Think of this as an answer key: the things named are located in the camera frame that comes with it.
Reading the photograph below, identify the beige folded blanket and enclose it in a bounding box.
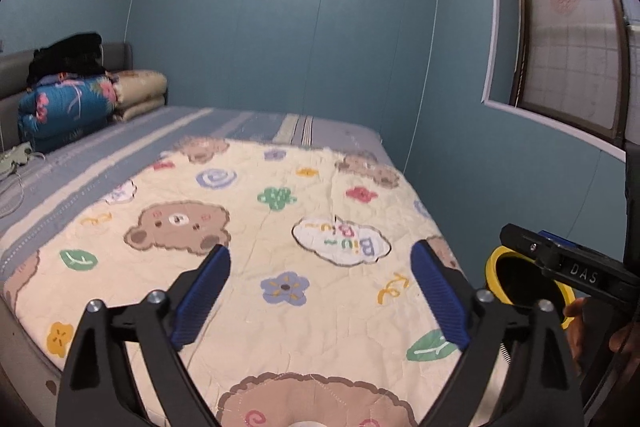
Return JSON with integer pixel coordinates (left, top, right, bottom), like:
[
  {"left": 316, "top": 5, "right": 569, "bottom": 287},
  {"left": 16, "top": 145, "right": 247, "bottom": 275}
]
[{"left": 113, "top": 70, "right": 168, "bottom": 121}]

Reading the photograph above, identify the cream cartoon bear quilt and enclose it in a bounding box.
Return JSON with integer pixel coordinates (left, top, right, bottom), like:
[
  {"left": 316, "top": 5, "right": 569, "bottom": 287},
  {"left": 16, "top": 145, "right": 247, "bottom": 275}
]
[{"left": 0, "top": 134, "right": 507, "bottom": 427}]

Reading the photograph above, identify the black clothing pile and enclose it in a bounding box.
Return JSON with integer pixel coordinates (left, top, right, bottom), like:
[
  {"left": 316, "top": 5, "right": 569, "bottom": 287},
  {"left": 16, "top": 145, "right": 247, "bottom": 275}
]
[{"left": 26, "top": 32, "right": 105, "bottom": 88}]

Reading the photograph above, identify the window with white frame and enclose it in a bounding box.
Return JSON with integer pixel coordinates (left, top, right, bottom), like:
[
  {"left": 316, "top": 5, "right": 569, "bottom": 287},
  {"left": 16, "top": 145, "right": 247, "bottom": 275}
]
[{"left": 482, "top": 0, "right": 639, "bottom": 160}]

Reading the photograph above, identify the white charging cable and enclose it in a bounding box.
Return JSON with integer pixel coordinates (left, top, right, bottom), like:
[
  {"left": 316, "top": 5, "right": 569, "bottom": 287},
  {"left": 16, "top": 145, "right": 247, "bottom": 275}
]
[{"left": 0, "top": 150, "right": 47, "bottom": 220}]

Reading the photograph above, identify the green patterned small cloth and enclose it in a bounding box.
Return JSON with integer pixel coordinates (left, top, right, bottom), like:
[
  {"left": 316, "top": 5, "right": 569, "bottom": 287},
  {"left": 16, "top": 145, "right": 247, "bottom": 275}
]
[{"left": 0, "top": 143, "right": 32, "bottom": 176}]

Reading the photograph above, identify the blue floral folded blanket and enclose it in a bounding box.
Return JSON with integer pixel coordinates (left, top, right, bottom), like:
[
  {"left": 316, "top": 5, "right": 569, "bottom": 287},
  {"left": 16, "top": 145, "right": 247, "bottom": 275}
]
[{"left": 17, "top": 74, "right": 117, "bottom": 153}]

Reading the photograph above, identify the right hand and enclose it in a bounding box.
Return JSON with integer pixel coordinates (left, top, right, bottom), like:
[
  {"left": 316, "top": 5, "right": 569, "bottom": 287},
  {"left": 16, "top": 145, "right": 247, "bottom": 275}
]
[{"left": 562, "top": 296, "right": 640, "bottom": 377}]

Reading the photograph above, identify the grey bed headboard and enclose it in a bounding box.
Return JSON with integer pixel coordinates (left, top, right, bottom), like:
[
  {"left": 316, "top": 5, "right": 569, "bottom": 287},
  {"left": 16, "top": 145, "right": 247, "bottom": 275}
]
[{"left": 0, "top": 42, "right": 134, "bottom": 152}]

